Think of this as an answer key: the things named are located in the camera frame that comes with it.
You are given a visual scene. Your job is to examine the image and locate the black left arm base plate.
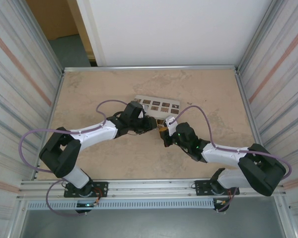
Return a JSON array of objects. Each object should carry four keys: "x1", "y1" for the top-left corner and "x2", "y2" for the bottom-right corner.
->
[{"x1": 64, "y1": 181, "x2": 109, "y2": 198}]

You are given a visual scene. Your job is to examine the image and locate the wide aluminium mounting rail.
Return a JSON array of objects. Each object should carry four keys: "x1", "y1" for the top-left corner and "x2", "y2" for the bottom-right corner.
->
[{"x1": 16, "y1": 177, "x2": 288, "y2": 201}]

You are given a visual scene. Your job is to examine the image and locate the aluminium corner post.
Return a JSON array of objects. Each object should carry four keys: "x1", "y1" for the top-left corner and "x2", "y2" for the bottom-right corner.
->
[
  {"x1": 22, "y1": 0, "x2": 65, "y2": 75},
  {"x1": 237, "y1": 0, "x2": 280, "y2": 72}
]

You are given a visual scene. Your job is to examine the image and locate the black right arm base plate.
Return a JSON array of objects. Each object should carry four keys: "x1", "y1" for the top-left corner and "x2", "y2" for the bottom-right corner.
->
[{"x1": 194, "y1": 179, "x2": 240, "y2": 196}]

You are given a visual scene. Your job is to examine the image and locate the thin aluminium table rail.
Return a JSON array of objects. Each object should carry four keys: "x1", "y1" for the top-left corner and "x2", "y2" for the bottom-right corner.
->
[{"x1": 63, "y1": 65, "x2": 239, "y2": 73}]

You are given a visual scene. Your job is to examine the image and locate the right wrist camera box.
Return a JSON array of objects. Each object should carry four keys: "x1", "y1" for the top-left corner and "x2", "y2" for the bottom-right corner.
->
[{"x1": 163, "y1": 115, "x2": 180, "y2": 136}]

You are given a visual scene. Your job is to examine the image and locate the grey slotted cable duct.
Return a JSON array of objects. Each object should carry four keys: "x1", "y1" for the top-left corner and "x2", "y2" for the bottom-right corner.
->
[{"x1": 26, "y1": 199, "x2": 216, "y2": 209}]

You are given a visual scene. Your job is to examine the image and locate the white box with picture tiles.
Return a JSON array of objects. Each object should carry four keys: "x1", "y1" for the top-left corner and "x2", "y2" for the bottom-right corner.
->
[{"x1": 133, "y1": 94, "x2": 182, "y2": 127}]

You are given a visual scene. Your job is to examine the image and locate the white door frame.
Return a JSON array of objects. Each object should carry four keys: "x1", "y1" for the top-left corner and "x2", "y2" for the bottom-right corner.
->
[{"x1": 75, "y1": 0, "x2": 107, "y2": 67}]

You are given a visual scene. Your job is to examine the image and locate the aluminium side rail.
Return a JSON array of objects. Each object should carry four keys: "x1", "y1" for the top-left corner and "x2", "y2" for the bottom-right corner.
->
[
  {"x1": 34, "y1": 70, "x2": 65, "y2": 180},
  {"x1": 234, "y1": 69, "x2": 274, "y2": 178}
]

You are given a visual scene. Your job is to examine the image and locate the brown wooden door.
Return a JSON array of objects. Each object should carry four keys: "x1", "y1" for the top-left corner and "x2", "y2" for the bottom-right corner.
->
[{"x1": 26, "y1": 0, "x2": 80, "y2": 40}]

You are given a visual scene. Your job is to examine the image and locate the red and black wires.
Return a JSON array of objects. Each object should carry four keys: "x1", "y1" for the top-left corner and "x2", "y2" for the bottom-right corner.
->
[
  {"x1": 224, "y1": 189, "x2": 235, "y2": 205},
  {"x1": 93, "y1": 187, "x2": 107, "y2": 202}
]

